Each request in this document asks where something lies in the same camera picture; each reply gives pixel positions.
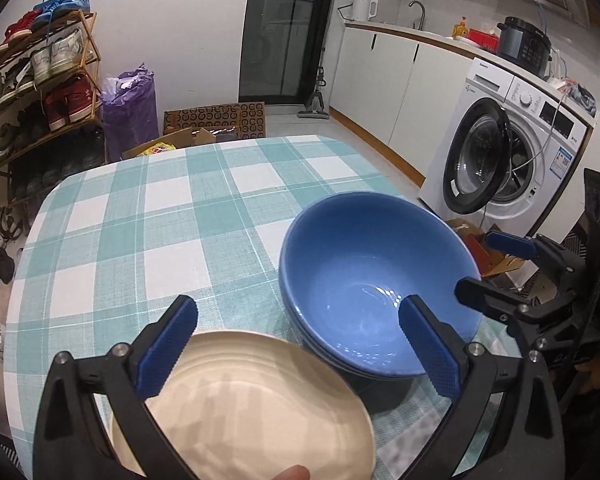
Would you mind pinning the red box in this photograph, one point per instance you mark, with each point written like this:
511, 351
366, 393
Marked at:
482, 39

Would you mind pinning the upright vacuum cleaner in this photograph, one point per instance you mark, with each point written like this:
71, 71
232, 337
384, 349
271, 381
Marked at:
314, 105

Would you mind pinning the black glass sliding door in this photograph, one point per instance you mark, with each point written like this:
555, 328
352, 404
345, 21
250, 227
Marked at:
285, 35

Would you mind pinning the yellow bottle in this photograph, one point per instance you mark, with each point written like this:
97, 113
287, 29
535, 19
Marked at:
460, 30

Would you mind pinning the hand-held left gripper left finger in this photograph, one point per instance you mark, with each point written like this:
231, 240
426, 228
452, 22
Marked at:
165, 355

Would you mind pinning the cream speckled plate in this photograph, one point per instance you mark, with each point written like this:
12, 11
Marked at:
260, 410

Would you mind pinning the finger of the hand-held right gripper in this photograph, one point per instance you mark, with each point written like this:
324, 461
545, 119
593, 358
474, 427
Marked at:
485, 295
505, 242

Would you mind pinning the wooden shoe rack with shoes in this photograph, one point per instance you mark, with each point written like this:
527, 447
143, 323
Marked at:
55, 60

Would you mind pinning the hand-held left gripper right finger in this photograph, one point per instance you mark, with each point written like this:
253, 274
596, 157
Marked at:
430, 355

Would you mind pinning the patterned cardboard box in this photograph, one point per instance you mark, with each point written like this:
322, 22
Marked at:
215, 115

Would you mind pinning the purple plastic bag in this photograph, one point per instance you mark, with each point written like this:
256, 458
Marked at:
130, 115

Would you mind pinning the open cardboard box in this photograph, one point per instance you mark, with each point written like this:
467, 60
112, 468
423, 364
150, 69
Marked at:
190, 137

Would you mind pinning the black faucet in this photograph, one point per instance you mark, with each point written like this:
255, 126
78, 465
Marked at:
421, 12

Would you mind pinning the person's left hand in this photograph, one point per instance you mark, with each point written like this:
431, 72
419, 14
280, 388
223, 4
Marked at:
292, 474

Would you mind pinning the white washing machine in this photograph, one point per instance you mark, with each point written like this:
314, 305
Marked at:
520, 150

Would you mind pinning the blue bowl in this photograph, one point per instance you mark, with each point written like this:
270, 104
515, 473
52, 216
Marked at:
320, 355
375, 270

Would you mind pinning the white electric kettle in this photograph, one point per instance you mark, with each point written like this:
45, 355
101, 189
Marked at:
364, 9

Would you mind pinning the black pressure cooker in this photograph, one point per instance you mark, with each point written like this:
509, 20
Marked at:
522, 47

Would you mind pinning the pile of cloths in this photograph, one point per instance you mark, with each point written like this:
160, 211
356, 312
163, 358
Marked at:
577, 97

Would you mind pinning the yellow snack packet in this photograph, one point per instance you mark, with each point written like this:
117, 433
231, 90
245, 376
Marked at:
157, 149

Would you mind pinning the small flat cardboard box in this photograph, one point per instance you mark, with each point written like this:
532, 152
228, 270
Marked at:
480, 250

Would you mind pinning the white kitchen cabinets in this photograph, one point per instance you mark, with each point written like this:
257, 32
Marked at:
380, 90

